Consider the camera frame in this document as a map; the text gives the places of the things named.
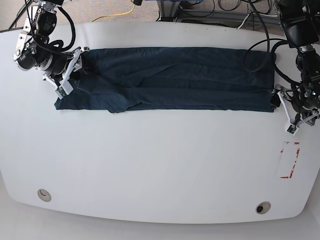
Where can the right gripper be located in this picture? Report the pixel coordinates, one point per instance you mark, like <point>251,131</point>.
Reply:
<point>64,66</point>

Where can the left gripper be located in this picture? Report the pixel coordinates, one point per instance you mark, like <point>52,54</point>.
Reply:
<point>301,106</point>

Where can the dark blue t-shirt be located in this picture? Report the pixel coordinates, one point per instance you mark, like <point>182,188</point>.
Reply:
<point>171,78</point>

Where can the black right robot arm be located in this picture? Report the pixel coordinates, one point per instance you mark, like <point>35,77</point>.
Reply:
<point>35,50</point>

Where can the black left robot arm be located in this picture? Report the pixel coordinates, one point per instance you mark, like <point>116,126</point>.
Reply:
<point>300,22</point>

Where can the red tape rectangle marking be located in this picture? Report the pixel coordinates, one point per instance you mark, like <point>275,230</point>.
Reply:
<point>288,158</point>

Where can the right table grommet hole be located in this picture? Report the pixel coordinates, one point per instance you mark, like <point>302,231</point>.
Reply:
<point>263,208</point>

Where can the table grommet hole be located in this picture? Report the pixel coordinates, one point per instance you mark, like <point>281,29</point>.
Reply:
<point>263,208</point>
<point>44,195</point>

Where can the left table grommet hole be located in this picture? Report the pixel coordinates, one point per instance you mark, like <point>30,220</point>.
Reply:
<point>44,195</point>

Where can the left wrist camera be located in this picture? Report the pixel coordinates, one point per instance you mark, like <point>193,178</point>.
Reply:
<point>291,128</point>

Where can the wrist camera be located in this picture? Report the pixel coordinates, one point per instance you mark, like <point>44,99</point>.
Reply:
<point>64,90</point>
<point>291,128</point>

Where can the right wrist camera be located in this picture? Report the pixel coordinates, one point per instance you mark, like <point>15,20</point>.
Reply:
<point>64,90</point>

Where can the aluminium frame rail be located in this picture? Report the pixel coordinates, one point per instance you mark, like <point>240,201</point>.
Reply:
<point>216,16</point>

